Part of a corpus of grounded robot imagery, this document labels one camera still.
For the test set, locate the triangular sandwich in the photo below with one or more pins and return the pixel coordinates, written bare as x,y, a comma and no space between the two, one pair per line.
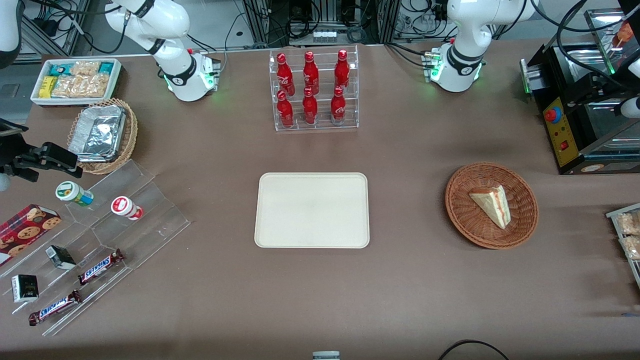
494,205

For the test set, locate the red cookie box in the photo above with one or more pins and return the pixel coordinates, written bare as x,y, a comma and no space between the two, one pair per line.
25,230

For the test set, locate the cream rectangular serving tray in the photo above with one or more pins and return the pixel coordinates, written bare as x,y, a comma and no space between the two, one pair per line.
312,210

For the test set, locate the yellow snack packet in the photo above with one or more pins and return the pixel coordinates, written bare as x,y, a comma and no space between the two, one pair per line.
48,87

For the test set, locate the white rectangular snack bin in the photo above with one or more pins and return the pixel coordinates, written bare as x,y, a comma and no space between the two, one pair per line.
116,80

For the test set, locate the aluminium foil container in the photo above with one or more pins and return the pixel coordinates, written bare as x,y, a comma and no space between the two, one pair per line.
97,134

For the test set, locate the small grey device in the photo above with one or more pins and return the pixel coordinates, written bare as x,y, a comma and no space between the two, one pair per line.
326,356

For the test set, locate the red cola bottle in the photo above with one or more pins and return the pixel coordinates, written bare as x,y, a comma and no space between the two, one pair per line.
338,107
285,111
342,72
310,74
310,109
285,75

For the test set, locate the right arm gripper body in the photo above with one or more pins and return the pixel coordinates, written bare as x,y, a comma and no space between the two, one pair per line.
11,154

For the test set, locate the clear acrylic bottle rack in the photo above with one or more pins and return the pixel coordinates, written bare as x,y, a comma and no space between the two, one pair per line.
322,125

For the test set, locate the Snickers chocolate bar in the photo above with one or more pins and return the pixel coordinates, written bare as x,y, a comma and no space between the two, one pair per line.
55,307
100,266

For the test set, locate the teal snack packet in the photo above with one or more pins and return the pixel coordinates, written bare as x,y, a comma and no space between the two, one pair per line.
106,67
60,69

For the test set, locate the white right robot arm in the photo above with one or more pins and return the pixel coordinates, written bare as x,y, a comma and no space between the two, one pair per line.
150,20

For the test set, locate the aluminium profile rack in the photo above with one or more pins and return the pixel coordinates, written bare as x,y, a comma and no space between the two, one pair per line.
260,20

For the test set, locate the round brown wicker basket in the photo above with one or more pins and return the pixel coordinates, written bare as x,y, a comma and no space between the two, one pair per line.
465,220

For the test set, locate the green label yogurt cup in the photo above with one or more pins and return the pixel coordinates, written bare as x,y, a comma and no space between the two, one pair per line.
74,194

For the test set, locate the black food warmer machine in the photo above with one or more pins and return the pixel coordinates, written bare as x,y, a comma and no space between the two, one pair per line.
562,140

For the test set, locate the red label yogurt cup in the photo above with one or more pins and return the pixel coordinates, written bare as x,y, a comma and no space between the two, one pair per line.
126,208

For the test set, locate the clear acrylic stepped display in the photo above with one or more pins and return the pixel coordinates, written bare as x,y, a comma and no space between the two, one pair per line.
150,220

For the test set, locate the clear bag of crackers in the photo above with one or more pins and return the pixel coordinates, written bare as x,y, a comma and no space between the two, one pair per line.
82,86
85,68

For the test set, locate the light wicker basket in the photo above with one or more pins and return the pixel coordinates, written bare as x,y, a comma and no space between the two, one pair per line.
131,135

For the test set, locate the white power strip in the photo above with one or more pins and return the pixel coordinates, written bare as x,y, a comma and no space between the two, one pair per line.
324,35

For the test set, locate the wrapped pastry bag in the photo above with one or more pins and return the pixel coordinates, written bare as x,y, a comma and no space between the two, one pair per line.
630,223
632,247

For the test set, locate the metal tray with pastries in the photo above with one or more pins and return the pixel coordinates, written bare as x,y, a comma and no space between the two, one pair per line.
614,216

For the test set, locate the small black carton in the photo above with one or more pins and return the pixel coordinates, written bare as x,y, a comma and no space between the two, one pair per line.
25,288
61,257

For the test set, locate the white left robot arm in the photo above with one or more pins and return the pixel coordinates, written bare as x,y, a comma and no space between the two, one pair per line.
465,30

